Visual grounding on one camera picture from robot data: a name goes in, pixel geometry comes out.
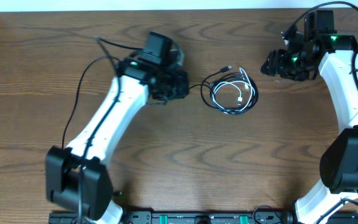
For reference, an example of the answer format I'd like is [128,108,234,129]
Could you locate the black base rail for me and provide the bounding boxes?
[48,211,358,224]

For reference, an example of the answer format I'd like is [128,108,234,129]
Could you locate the black usb cable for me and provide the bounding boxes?
[61,37,260,150]

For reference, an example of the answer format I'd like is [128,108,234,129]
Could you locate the white usb cable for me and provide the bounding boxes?
[211,67,256,112]

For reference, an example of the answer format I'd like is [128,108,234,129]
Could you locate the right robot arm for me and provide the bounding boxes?
[260,4,358,223]

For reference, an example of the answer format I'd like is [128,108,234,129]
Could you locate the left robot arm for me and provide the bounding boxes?
[45,32,189,223]

